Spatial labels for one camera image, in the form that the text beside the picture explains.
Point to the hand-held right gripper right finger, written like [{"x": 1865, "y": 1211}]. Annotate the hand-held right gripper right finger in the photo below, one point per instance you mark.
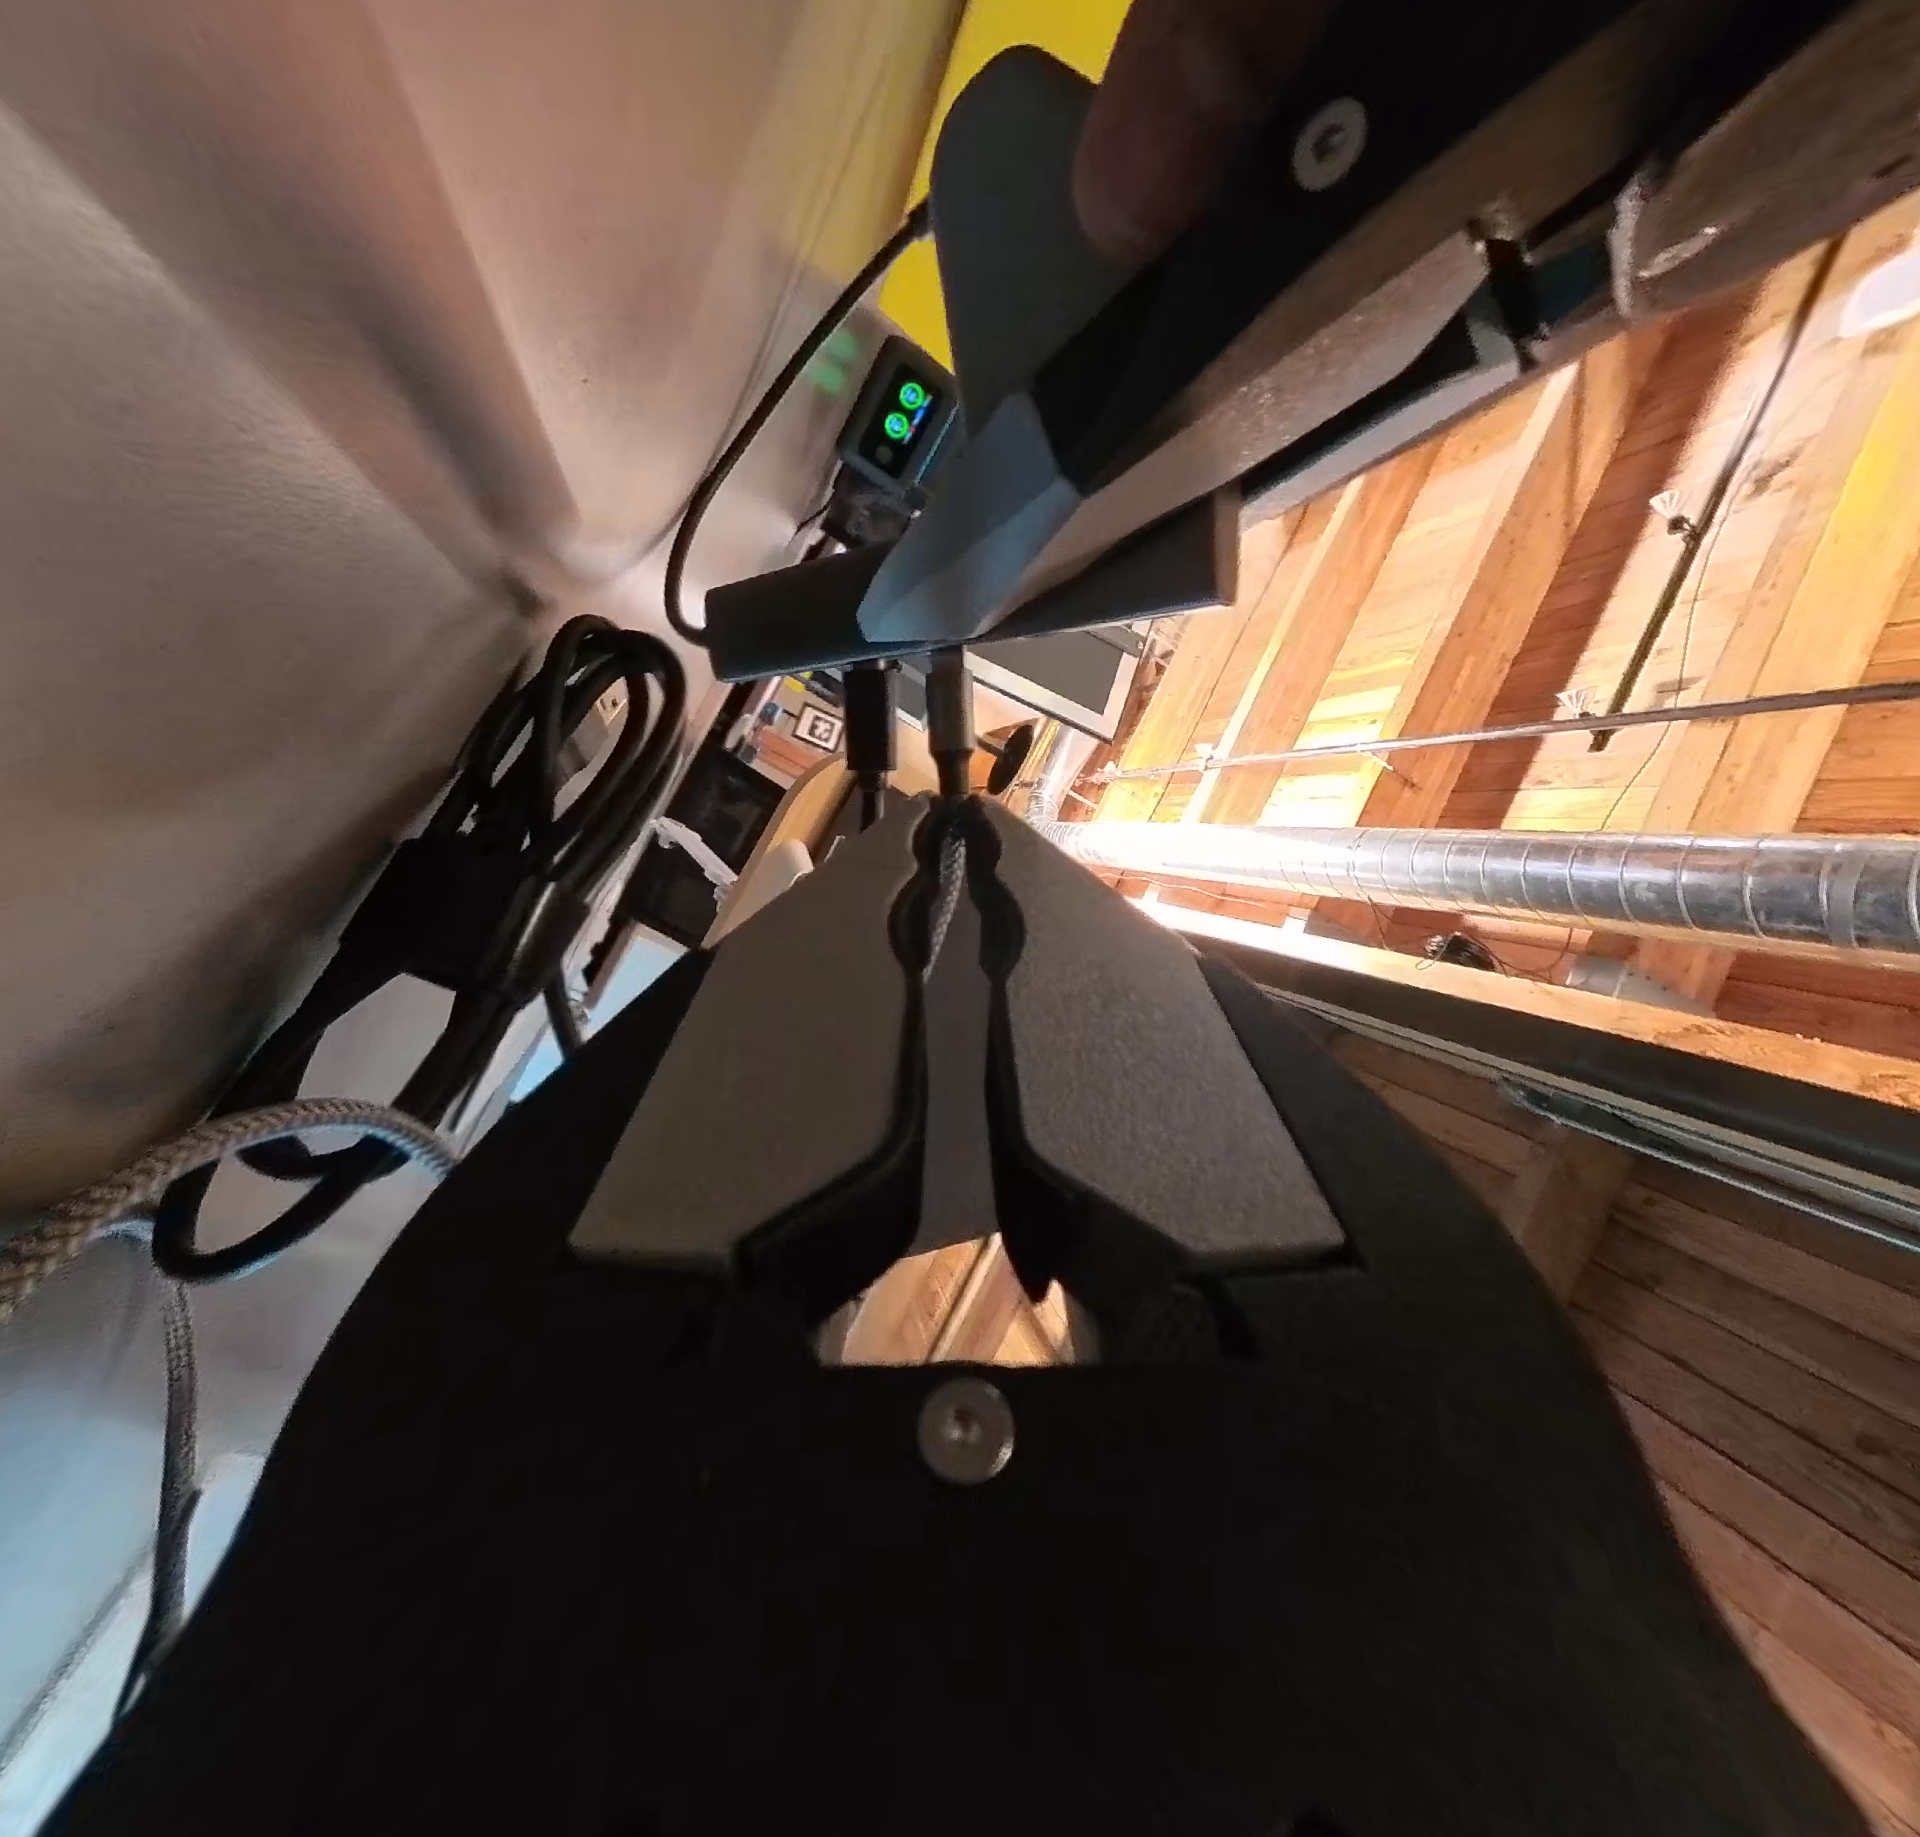
[{"x": 1156, "y": 1102}]

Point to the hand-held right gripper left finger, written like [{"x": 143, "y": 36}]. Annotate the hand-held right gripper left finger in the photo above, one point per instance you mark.
[{"x": 750, "y": 1087}]

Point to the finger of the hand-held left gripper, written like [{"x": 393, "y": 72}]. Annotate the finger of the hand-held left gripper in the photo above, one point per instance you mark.
[
  {"x": 1080, "y": 563},
  {"x": 1006, "y": 217}
]

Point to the black usb hub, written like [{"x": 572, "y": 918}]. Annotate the black usb hub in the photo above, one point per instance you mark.
[{"x": 780, "y": 616}]

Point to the person's left hand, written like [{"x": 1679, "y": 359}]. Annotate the person's left hand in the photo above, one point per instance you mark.
[{"x": 1170, "y": 96}]

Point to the dark screen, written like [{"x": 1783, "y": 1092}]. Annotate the dark screen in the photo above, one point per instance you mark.
[{"x": 1050, "y": 683}]

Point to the black power meter green display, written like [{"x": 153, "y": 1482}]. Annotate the black power meter green display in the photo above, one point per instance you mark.
[{"x": 901, "y": 421}]

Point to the black and white tag sign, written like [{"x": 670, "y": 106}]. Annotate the black and white tag sign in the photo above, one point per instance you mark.
[{"x": 818, "y": 724}]

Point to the black ceiling conduit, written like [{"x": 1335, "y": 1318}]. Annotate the black ceiling conduit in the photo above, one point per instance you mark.
[{"x": 1500, "y": 732}]

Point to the silver ventilation duct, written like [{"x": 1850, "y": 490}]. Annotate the silver ventilation duct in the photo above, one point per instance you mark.
[{"x": 1500, "y": 878}]

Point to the black ceiling rail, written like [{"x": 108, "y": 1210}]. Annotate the black ceiling rail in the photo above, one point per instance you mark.
[{"x": 1725, "y": 1102}]

